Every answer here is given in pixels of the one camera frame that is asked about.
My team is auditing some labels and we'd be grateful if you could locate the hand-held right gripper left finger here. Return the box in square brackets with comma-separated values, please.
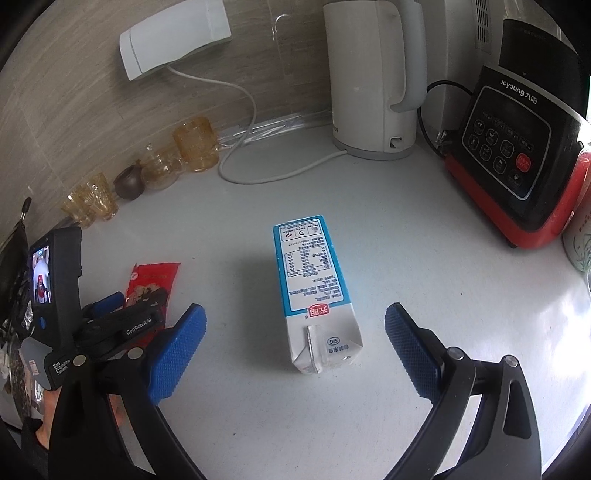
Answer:
[48, 302, 208, 480]

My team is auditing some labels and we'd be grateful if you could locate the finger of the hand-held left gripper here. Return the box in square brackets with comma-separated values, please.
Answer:
[74, 287, 171, 361]
[81, 291, 126, 324]

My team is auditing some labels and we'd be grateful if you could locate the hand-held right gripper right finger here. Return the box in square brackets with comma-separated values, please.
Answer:
[384, 302, 543, 480]

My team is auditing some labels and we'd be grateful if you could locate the red snack packet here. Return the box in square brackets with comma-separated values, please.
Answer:
[126, 261, 182, 333]

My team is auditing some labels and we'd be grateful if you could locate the blue white milk carton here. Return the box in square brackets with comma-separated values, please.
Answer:
[271, 215, 365, 376]

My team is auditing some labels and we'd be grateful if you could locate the person's left forearm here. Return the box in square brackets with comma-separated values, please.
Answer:
[18, 418, 51, 480]

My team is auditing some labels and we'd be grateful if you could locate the person's left hand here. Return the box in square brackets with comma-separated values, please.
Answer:
[32, 390, 61, 450]

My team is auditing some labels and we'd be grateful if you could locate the dark patterned object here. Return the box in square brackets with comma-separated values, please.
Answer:
[0, 198, 37, 416]

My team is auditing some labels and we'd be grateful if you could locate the small amber glass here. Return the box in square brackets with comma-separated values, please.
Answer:
[61, 191, 93, 228]
[83, 173, 118, 221]

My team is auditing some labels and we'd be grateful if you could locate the brown clay cup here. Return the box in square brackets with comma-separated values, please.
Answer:
[113, 161, 147, 202]

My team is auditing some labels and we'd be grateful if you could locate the clear glass teapot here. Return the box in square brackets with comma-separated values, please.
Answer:
[140, 144, 184, 191]

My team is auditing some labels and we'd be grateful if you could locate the amber glass mug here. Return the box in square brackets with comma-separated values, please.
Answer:
[172, 116, 221, 173]

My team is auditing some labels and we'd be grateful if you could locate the white cup green print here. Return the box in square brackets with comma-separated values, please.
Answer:
[561, 203, 591, 283]

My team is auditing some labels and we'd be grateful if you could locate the red black blender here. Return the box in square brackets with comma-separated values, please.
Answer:
[444, 18, 591, 250]

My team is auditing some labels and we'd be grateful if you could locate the white electric kettle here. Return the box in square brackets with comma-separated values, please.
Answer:
[322, 0, 428, 161]

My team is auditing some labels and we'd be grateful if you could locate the white appliance with vent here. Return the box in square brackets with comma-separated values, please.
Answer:
[422, 0, 509, 139]

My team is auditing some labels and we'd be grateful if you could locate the black power cable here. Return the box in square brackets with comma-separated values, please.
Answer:
[416, 80, 472, 158]

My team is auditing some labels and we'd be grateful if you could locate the white power cable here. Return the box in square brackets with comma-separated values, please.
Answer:
[165, 64, 347, 185]

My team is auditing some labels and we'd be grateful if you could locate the white wall power adapter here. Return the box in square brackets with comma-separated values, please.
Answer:
[119, 0, 232, 82]

